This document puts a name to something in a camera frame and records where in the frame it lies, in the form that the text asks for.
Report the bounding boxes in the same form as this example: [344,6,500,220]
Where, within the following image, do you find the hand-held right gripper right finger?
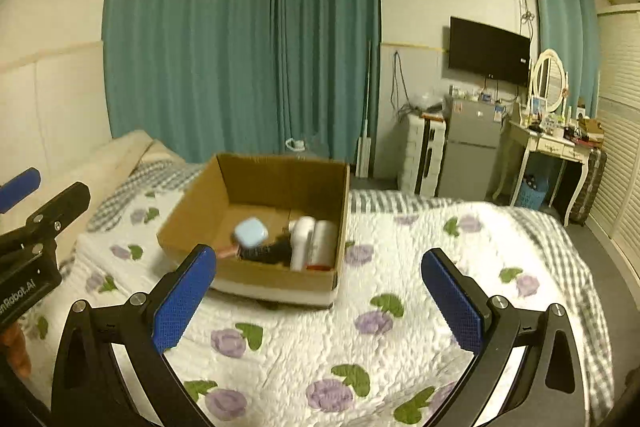
[421,248,588,427]

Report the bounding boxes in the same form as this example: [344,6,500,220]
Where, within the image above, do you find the light blue earbuds case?
[234,218,268,249]

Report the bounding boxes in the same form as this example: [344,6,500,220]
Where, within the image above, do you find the white louvred wardrobe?
[585,2,640,268]

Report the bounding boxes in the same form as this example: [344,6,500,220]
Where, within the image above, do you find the black remote control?
[240,234,296,268]

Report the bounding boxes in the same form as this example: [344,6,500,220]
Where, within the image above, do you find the blue basket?
[515,177,548,209]

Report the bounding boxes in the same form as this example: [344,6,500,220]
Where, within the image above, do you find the white suitcase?
[397,112,447,195]

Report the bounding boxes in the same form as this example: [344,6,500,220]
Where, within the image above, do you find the person's left hand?
[0,323,27,375]

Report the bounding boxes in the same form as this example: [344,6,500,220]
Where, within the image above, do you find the white bottle with red cap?
[290,216,317,272]

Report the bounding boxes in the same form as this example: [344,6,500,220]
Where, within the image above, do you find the floral quilt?
[10,187,601,427]

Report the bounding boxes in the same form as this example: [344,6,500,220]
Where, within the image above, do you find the silver fridge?
[437,96,506,202]

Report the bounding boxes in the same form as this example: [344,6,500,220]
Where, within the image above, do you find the hanging wall cables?
[390,51,408,118]

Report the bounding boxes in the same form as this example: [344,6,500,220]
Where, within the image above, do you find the white oval mirror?
[530,49,570,114]

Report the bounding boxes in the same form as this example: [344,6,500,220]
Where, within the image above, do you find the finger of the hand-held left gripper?
[0,182,92,258]
[0,167,42,214]

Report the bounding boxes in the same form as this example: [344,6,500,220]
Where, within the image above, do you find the clear water jug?
[285,137,326,158]

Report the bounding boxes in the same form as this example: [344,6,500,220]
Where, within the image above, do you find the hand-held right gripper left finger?
[50,244,218,427]

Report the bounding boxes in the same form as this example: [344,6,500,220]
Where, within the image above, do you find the clear plastic bag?
[407,92,446,115]

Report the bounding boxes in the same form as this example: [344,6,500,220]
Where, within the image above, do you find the white dressing table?
[492,117,593,228]

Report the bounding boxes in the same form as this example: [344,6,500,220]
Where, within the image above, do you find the white tube with red cap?
[306,221,339,272]

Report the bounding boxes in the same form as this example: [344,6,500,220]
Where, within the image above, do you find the black wall television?
[448,17,532,88]

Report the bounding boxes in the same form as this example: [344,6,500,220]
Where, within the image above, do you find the light green curtain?
[527,0,601,118]

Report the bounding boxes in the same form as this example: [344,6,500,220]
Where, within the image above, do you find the brown cardboard box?
[156,153,351,310]

